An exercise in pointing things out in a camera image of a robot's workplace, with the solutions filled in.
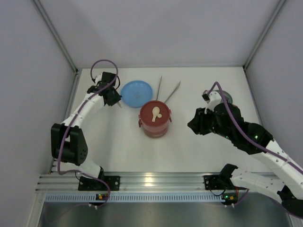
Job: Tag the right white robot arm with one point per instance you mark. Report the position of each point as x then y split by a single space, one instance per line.
286 188

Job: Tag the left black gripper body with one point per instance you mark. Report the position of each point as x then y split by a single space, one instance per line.
113 98

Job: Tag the blue plate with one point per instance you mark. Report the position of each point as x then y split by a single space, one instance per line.
136 93

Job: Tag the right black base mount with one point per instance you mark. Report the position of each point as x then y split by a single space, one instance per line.
214 182

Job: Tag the aluminium front rail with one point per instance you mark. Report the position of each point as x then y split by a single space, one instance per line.
130 182

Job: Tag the red lid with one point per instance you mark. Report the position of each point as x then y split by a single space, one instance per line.
146 109

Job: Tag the long metal tongs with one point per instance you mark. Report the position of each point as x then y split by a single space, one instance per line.
165 92

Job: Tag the perforated cable duct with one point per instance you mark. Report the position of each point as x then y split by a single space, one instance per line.
137 197

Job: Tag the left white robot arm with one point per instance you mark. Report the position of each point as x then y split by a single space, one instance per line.
68 143

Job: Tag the grey lid with handle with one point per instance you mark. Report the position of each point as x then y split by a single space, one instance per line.
228 97

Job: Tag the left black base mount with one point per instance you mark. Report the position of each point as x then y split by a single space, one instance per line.
87 184

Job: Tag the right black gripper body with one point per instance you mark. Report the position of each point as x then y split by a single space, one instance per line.
197 121

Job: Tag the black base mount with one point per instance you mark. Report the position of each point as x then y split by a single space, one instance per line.
87 184
214 182

